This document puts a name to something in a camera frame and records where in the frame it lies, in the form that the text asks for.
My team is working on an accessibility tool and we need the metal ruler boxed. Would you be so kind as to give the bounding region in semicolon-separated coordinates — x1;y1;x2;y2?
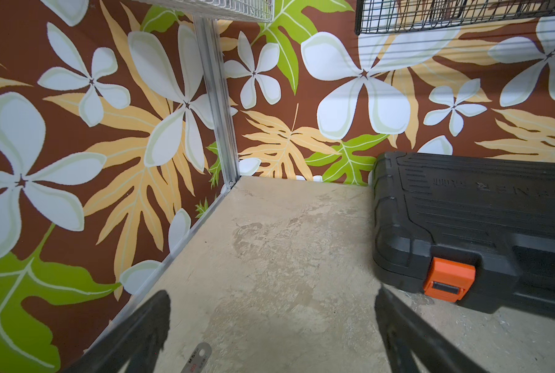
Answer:
181;342;212;373

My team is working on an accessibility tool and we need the white wire basket left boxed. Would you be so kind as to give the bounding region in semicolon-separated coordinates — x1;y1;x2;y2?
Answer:
142;0;274;23

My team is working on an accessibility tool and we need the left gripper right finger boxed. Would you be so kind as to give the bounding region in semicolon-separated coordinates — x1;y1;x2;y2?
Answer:
374;287;484;372

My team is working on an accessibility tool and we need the black tool case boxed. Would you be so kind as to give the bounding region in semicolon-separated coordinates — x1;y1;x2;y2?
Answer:
371;152;555;319

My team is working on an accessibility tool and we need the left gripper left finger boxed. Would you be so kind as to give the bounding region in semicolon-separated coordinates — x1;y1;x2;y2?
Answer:
66;290;171;372

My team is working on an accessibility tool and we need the black wire basket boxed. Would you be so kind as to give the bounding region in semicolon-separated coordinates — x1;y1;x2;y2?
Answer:
355;0;555;35

